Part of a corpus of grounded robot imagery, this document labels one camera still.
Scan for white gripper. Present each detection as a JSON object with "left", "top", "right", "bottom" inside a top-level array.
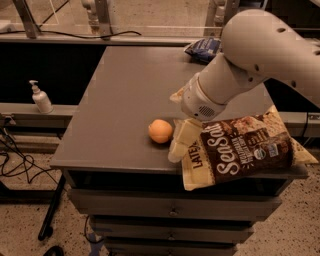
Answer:
[{"left": 168, "top": 73, "right": 226, "bottom": 163}]

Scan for orange fruit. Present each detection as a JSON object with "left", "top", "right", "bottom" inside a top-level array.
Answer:
[{"left": 148, "top": 119, "right": 173, "bottom": 144}]

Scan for brown sea salt chip bag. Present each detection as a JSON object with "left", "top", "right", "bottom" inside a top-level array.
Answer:
[{"left": 182, "top": 106, "right": 318, "bottom": 191}]

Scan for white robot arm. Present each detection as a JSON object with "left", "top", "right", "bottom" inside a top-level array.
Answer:
[{"left": 168, "top": 9, "right": 320, "bottom": 163}]

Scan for blue chip bag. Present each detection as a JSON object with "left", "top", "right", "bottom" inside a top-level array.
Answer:
[{"left": 184, "top": 38, "right": 221, "bottom": 63}]

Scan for grey drawer cabinet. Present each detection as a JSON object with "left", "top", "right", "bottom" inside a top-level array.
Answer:
[{"left": 51, "top": 46, "right": 307, "bottom": 256}]

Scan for white pump dispenser bottle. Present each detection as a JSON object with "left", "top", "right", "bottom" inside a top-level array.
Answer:
[{"left": 29, "top": 80, "right": 53, "bottom": 114}]

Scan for black stand leg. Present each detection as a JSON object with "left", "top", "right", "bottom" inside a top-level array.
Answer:
[{"left": 38, "top": 176, "right": 66, "bottom": 241}]

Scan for black floor cables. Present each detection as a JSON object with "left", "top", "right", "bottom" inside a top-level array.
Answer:
[{"left": 0, "top": 114, "right": 59, "bottom": 185}]

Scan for black cable on ledge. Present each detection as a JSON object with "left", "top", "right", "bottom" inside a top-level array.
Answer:
[{"left": 0, "top": 29, "right": 142, "bottom": 40}]

